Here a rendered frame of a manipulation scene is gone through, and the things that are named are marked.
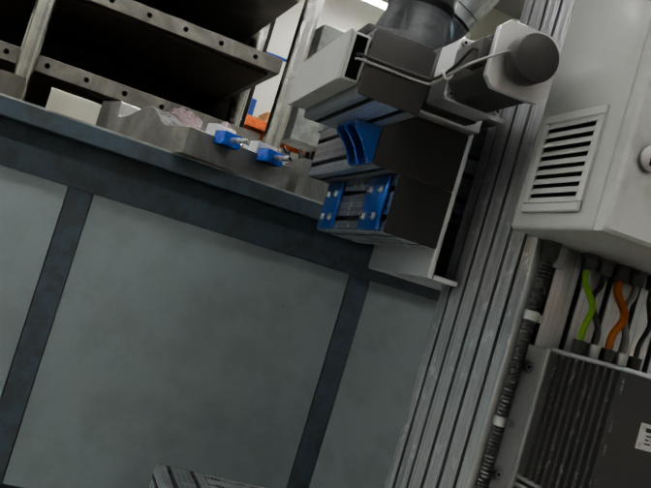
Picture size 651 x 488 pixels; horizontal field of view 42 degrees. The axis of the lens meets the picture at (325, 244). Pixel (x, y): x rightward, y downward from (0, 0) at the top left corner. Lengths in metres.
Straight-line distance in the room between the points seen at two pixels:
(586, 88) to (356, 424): 1.11
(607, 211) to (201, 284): 1.06
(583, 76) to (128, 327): 1.08
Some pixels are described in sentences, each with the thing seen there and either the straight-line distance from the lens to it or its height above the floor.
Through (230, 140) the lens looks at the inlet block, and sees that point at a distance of 1.71.
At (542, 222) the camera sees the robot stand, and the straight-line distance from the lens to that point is 1.05.
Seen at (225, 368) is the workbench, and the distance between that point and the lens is 1.84.
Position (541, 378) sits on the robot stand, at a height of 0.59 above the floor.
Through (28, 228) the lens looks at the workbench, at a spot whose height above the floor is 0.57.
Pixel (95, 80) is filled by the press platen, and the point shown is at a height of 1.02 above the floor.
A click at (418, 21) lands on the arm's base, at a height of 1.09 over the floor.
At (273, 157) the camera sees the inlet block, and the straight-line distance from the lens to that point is 1.76.
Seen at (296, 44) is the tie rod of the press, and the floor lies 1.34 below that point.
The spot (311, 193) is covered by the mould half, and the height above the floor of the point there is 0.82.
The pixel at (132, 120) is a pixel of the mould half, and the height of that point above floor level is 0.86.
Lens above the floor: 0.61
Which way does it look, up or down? 3 degrees up
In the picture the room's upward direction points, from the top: 17 degrees clockwise
